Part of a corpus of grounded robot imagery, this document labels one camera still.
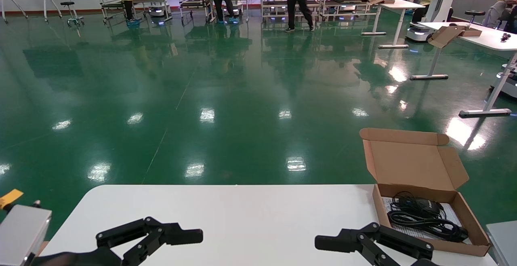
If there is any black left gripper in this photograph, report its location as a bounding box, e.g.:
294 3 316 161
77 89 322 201
32 216 204 266

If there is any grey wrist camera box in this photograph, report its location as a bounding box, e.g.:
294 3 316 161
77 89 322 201
0 205 53 266
486 220 517 266

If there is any cardboard storage box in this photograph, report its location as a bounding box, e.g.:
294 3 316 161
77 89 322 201
359 127 491 258

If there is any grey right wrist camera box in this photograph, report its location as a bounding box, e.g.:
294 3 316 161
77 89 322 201
486 220 517 266

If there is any black computer mouse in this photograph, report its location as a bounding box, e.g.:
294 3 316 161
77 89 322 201
390 191 445 215

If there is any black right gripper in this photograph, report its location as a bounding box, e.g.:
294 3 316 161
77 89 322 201
314 222 443 266

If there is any yellow tape tag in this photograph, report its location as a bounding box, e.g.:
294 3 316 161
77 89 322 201
0 189 24 210

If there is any black mouse with cable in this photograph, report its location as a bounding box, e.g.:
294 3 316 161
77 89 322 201
382 196 465 234

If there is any black coiled cable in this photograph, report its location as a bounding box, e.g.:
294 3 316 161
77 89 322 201
387 211 469 243

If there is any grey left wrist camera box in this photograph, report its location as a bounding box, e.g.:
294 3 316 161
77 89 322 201
0 205 53 266

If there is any metal shelf cart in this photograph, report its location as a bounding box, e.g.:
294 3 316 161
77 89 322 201
177 0 215 23

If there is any black round stool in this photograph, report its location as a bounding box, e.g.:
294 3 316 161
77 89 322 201
464 10 486 27
60 1 85 27

